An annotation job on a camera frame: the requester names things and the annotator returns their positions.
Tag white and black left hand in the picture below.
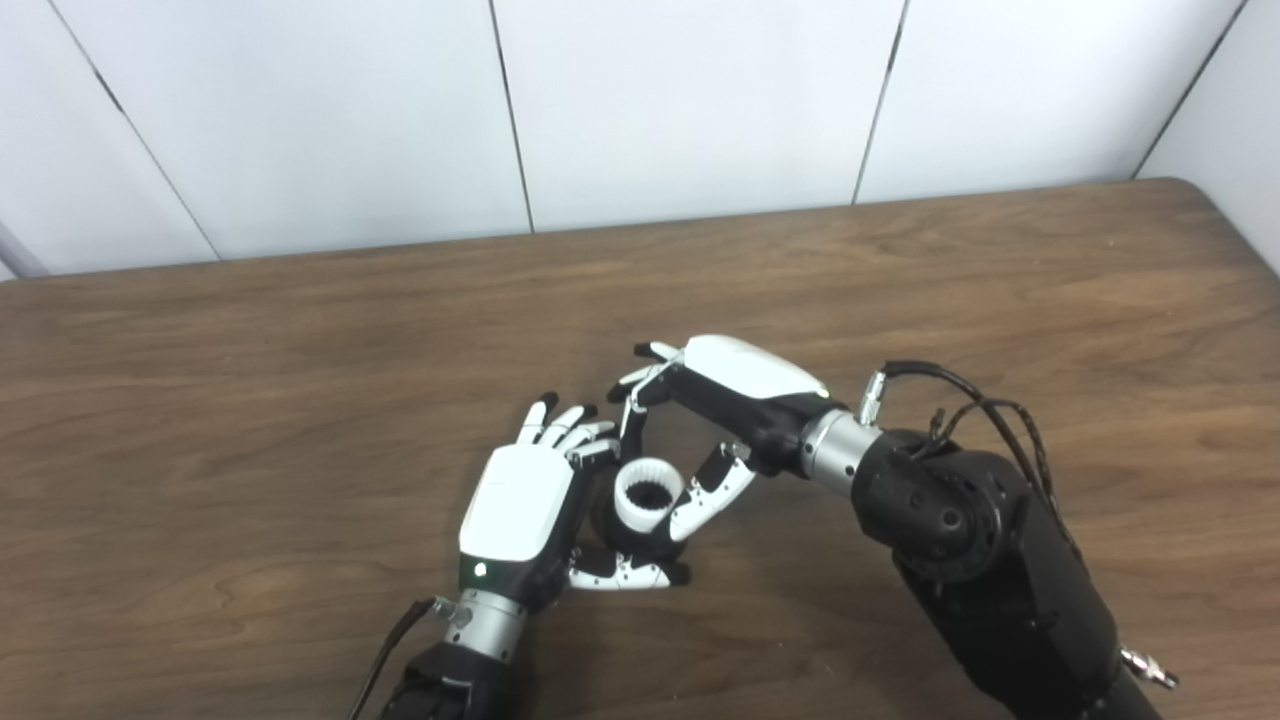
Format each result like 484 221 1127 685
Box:
458 392 693 616

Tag white and black right hand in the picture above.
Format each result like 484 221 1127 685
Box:
607 334 832 546

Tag white ring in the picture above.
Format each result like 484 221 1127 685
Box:
612 456 687 534

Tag round black part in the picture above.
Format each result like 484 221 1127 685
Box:
590 475 691 571

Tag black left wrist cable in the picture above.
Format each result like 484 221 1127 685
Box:
345 597 471 720

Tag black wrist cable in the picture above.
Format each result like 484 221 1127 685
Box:
857 360 1181 691
345 597 471 720

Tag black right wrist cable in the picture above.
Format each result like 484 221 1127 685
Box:
857 360 1181 691

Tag grey wall post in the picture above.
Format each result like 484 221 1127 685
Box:
0 220 51 281

